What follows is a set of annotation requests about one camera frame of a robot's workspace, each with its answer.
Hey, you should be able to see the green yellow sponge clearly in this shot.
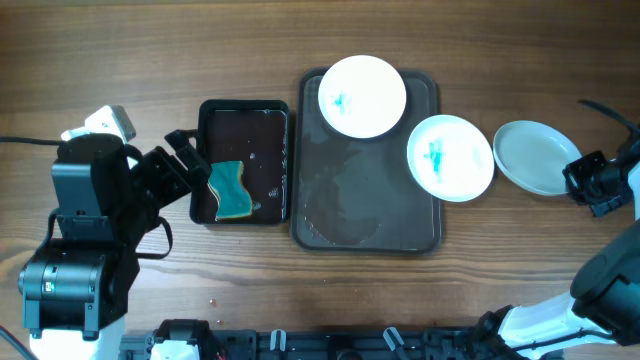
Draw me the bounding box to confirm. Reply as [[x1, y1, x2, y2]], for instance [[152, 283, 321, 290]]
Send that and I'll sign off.
[[207, 160, 253, 221]]

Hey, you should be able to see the white plate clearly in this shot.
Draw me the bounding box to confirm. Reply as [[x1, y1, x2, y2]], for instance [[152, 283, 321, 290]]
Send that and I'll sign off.
[[493, 120, 582, 196], [406, 114, 495, 203], [317, 55, 407, 139]]

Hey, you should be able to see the white plate top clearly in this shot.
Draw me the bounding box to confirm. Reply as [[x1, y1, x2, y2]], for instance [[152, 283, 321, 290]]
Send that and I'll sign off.
[[317, 55, 407, 139]]

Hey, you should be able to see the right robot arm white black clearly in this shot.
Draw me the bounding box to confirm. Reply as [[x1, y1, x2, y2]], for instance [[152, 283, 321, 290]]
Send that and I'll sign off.
[[465, 100, 639, 359]]

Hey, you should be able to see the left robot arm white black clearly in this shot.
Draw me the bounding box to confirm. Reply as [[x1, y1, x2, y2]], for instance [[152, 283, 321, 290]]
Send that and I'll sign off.
[[18, 130, 211, 359]]

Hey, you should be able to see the black water basin tray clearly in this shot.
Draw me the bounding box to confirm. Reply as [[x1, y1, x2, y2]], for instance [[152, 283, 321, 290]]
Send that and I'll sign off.
[[190, 99, 290, 225]]

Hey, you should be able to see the large brown serving tray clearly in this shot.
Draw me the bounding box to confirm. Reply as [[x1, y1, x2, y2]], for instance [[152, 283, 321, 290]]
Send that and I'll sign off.
[[290, 68, 443, 256]]

